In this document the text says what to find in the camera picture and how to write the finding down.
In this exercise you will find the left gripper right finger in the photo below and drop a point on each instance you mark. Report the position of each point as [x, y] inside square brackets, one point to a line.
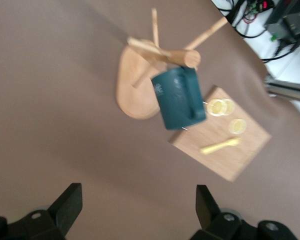
[210, 215]

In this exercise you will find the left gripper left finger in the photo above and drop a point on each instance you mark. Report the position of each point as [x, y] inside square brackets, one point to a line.
[65, 212]

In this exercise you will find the dark green mug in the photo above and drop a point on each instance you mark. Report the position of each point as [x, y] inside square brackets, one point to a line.
[175, 105]

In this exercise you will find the wooden mug tree rack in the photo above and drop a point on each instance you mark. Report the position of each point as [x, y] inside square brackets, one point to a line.
[135, 95]

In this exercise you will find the bamboo cutting board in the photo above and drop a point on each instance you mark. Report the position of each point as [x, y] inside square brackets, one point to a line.
[227, 160]

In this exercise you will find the yellow plastic fork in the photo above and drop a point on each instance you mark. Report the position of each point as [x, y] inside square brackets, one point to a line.
[215, 147]

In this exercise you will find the lemon slice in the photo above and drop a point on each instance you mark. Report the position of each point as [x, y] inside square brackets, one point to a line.
[237, 126]
[216, 107]
[230, 106]

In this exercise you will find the brown table mat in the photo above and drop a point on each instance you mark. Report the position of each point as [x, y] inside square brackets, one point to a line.
[52, 112]

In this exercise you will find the dark electronics box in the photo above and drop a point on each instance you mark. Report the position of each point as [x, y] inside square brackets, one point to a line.
[290, 22]

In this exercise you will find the grey metal camera mount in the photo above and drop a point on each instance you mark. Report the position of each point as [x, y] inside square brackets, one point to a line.
[287, 88]

